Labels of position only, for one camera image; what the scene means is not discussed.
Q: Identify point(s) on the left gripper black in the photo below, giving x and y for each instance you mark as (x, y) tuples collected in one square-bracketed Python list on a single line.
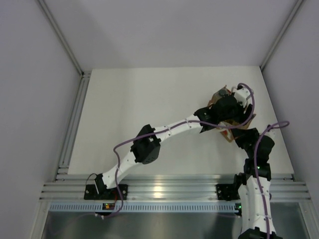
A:
[(241, 117)]

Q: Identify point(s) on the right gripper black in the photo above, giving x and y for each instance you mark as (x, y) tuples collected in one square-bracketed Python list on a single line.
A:
[(239, 135)]

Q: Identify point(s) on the burlap watermelon canvas bag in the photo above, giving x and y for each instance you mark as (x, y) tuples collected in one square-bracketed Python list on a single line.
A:
[(228, 134)]

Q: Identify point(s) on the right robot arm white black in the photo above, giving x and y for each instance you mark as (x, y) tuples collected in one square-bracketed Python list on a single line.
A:
[(253, 185)]

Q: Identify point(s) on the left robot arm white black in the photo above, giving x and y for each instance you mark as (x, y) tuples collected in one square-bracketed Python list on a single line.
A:
[(145, 147)]

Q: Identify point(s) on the square bottle grey cap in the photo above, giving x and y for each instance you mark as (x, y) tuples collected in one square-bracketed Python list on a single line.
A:
[(221, 93)]

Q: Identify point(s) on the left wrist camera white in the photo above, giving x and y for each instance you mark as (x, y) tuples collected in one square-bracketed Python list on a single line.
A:
[(242, 94)]

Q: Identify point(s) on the right aluminium frame post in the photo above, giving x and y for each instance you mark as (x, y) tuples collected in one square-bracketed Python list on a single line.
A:
[(285, 26)]

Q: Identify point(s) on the aluminium frame post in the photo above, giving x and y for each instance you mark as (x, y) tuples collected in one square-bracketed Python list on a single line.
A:
[(285, 26), (59, 34)]

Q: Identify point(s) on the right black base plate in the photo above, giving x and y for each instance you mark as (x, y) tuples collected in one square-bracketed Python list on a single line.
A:
[(227, 192)]

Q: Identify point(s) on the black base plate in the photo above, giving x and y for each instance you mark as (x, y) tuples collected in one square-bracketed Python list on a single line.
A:
[(227, 192), (91, 193)]

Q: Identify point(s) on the aluminium rail frame front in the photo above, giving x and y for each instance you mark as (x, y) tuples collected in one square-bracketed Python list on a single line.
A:
[(202, 188)]

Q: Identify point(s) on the left aluminium frame post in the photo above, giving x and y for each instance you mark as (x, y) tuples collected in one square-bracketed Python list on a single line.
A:
[(59, 34)]

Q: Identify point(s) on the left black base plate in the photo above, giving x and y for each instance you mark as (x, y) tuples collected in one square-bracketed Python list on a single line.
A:
[(91, 193)]

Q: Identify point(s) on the grey slotted cable duct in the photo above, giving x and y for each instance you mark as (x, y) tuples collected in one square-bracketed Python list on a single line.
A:
[(214, 207)]

